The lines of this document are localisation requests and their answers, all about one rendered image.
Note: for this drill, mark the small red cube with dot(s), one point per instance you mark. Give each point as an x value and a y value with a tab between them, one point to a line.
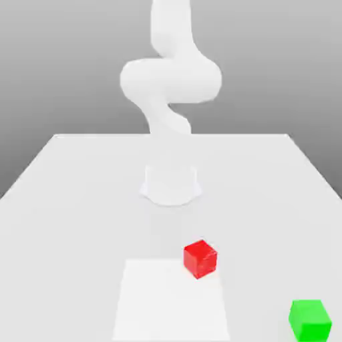
199	259

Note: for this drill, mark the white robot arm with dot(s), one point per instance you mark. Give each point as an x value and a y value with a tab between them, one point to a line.
171	80

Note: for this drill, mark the small green cube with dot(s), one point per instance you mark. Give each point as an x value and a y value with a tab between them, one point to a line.
310	320

